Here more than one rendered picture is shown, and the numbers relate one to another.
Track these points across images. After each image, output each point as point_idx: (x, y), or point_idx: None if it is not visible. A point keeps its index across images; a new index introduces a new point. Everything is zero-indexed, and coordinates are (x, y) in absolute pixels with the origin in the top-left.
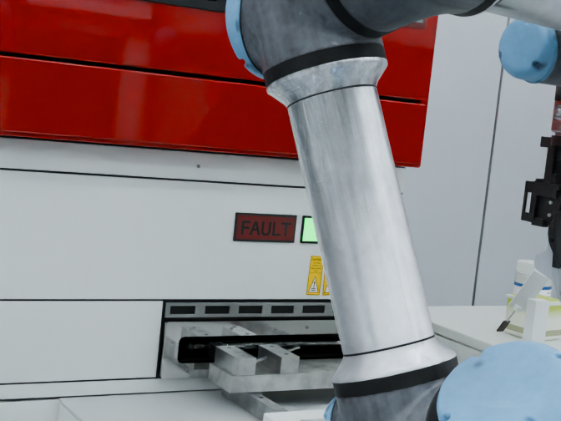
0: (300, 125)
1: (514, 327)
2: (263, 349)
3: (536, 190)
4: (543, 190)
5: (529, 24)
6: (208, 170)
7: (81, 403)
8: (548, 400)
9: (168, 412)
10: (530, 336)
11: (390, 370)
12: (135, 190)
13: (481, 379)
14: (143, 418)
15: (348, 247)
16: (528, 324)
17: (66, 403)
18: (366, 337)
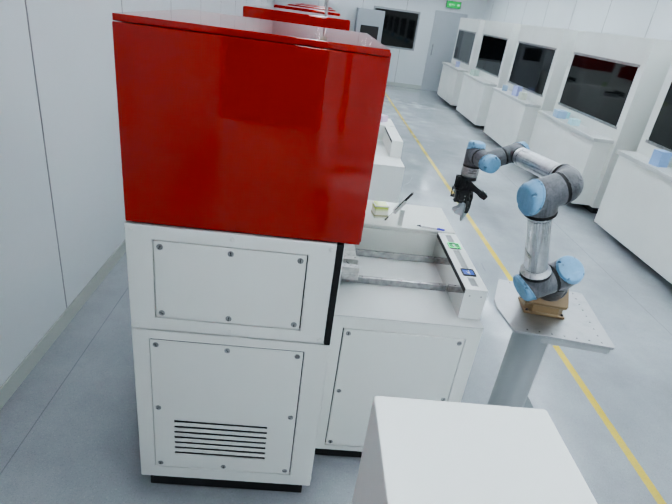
0: (544, 228)
1: (379, 215)
2: (344, 259)
3: (460, 193)
4: (463, 193)
5: (496, 159)
6: None
7: (338, 311)
8: (583, 268)
9: (352, 297)
10: (402, 220)
11: (550, 273)
12: None
13: (567, 268)
14: (358, 304)
15: (547, 251)
16: (401, 217)
17: (337, 314)
18: (545, 268)
